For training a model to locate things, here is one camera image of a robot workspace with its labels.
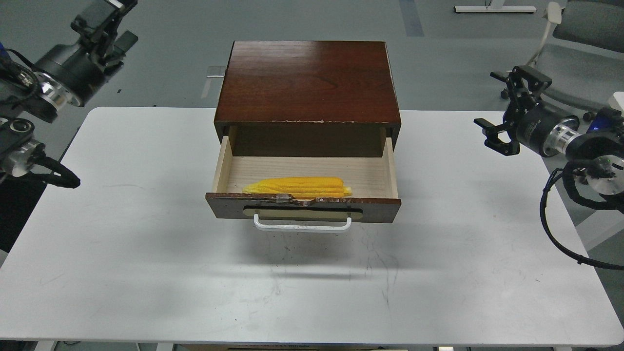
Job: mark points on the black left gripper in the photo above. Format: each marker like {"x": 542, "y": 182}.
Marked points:
{"x": 72, "y": 65}

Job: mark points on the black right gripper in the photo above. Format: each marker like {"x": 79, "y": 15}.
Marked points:
{"x": 535, "y": 128}

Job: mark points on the wooden drawer with white handle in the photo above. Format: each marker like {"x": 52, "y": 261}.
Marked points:
{"x": 361, "y": 156}

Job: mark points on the yellow corn cob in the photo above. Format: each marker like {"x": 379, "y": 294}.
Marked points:
{"x": 300, "y": 187}

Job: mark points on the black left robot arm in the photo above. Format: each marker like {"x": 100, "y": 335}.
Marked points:
{"x": 24, "y": 90}

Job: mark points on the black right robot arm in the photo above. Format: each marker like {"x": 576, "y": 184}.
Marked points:
{"x": 593, "y": 174}

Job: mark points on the grey office chair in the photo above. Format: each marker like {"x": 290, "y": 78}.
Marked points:
{"x": 582, "y": 52}

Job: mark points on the white table base bar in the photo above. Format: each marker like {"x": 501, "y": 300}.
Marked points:
{"x": 495, "y": 6}

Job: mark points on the dark wooden cabinet box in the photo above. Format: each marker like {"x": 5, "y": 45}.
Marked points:
{"x": 317, "y": 82}

